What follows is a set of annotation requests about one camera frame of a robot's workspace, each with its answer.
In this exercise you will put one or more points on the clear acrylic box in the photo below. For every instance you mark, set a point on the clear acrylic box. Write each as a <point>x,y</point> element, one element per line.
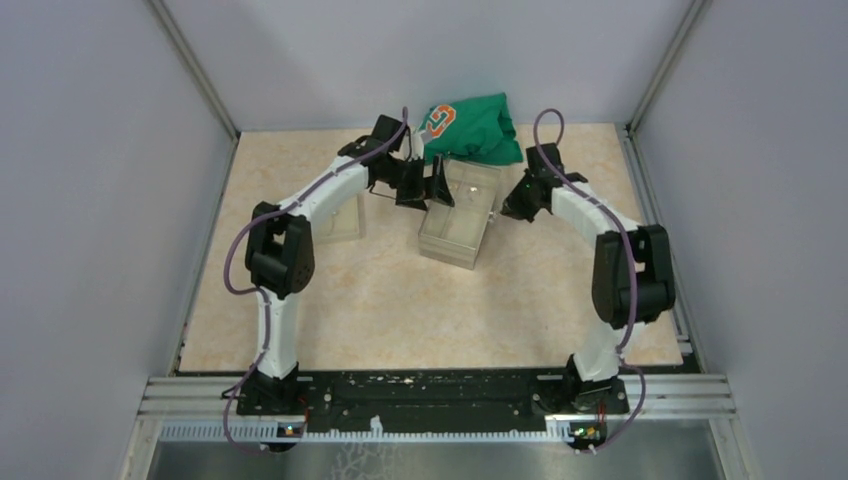
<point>460,215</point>

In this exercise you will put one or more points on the aluminium frame rail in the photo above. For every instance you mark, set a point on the aluminium frame rail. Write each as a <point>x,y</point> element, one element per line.
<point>679,426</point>

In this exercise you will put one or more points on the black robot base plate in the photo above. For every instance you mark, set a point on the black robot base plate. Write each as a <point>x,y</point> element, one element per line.
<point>438,401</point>

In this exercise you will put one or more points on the green cloth orange logo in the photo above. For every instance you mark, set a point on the green cloth orange logo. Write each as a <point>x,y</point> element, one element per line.
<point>477,129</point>

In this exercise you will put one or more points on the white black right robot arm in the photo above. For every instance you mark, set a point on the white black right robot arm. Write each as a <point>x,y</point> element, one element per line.
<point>632,281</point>

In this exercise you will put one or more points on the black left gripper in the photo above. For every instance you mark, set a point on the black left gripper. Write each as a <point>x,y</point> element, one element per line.
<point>414,195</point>

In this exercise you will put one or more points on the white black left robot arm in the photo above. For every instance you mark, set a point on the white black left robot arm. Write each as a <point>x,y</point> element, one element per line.
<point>279,253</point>

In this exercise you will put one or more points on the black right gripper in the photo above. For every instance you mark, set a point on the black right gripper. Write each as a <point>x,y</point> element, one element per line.
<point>513,206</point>

